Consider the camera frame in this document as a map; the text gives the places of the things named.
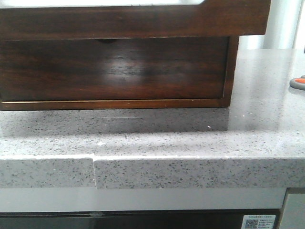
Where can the wooden drawer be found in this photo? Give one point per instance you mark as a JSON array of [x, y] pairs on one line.
[[119, 71], [210, 18]]

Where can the orange grey handled scissors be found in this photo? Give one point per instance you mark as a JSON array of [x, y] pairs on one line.
[[298, 83]]

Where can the dark wooden drawer cabinet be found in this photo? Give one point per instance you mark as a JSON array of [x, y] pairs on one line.
[[231, 71]]

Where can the black under-counter appliance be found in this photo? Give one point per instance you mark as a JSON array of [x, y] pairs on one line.
[[146, 219]]

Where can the white QR code sticker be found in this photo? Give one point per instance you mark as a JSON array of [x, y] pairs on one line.
[[258, 221]]

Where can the beige cabinet door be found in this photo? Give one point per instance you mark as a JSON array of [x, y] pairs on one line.
[[293, 211]]

